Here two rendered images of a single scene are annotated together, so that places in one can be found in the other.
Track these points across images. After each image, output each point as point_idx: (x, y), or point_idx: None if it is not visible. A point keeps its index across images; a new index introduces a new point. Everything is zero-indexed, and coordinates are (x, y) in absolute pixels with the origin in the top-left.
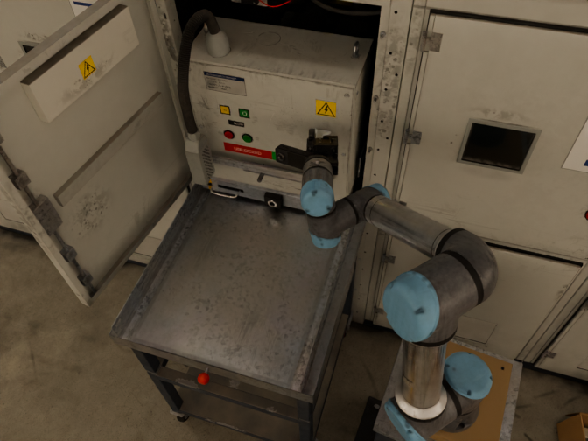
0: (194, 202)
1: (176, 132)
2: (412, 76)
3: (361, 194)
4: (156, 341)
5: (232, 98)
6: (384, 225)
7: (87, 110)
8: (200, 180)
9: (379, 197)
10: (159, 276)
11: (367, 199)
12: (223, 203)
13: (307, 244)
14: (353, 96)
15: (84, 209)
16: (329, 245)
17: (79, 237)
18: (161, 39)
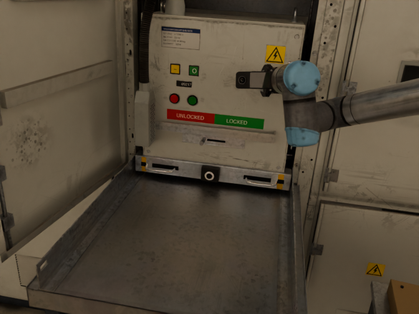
0: (127, 180)
1: (115, 113)
2: (349, 26)
3: (332, 99)
4: (90, 291)
5: (184, 54)
6: (373, 103)
7: (52, 28)
8: (143, 140)
9: (353, 93)
10: (92, 233)
11: (342, 98)
12: (156, 182)
13: (250, 209)
14: (303, 37)
15: (24, 133)
16: (311, 139)
17: (10, 164)
18: (121, 10)
